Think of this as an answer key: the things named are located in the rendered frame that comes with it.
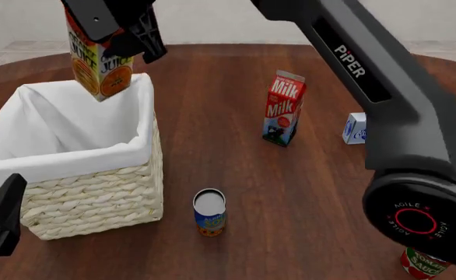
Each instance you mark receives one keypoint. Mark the red tomato sauce can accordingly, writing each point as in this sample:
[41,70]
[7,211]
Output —
[422,264]

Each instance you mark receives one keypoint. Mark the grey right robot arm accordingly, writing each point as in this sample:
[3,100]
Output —
[403,122]

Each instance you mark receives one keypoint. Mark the blue soup can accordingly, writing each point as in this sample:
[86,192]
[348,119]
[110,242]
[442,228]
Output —
[210,217]

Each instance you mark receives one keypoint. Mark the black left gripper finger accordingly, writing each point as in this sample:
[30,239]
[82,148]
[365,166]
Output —
[6,201]

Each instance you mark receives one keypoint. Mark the white cloth basket liner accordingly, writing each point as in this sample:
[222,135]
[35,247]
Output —
[68,122]

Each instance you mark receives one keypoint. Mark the orange juice carton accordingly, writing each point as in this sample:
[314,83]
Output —
[113,78]

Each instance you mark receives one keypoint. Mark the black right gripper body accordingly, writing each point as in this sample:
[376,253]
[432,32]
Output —
[128,10]

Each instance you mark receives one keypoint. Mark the white wicker basket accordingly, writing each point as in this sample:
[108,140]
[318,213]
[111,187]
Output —
[95,198]

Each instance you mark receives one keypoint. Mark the red milk carton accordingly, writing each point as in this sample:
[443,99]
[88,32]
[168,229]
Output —
[282,111]

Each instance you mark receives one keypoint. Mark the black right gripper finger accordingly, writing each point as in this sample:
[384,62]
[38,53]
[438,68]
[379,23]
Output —
[150,38]
[93,19]

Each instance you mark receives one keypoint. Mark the small white blue box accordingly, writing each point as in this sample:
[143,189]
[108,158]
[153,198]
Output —
[354,131]

